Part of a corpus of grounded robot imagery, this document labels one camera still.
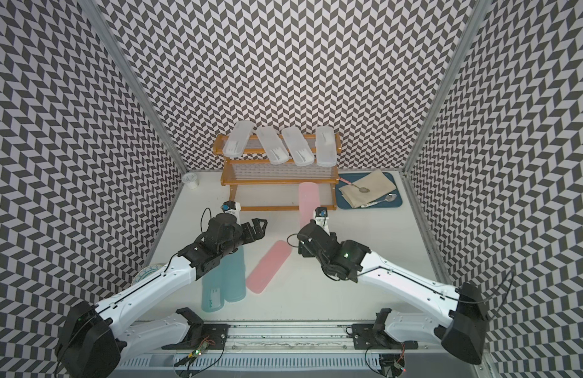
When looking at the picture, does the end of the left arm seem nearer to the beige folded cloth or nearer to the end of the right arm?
the end of the right arm

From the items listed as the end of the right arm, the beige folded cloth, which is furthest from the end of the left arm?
the beige folded cloth

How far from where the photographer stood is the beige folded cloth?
1.08m
